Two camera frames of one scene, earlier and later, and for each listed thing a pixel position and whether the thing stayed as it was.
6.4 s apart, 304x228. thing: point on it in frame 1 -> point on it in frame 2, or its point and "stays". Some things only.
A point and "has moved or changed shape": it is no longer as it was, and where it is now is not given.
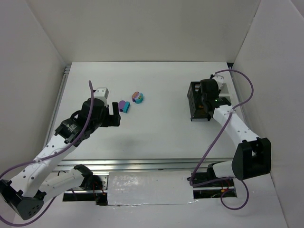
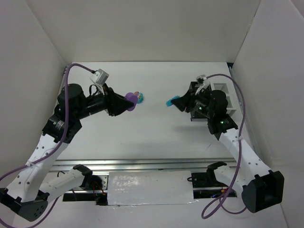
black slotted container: [194, 95] stays
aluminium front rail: [154, 165] stays
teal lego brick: [126, 107] has moved or changed shape
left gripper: [111, 119] -> [109, 101]
